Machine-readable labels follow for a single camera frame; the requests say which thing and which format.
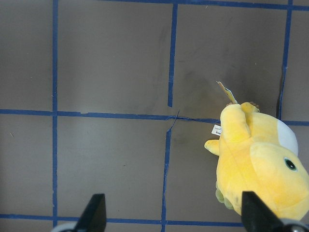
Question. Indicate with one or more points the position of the yellow plush dinosaur toy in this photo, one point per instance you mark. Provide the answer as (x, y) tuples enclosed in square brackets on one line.
[(258, 152)]

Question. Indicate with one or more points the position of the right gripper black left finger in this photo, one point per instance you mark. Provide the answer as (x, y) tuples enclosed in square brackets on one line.
[(93, 218)]

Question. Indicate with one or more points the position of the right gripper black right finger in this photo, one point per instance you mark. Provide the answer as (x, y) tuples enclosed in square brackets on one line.
[(256, 216)]

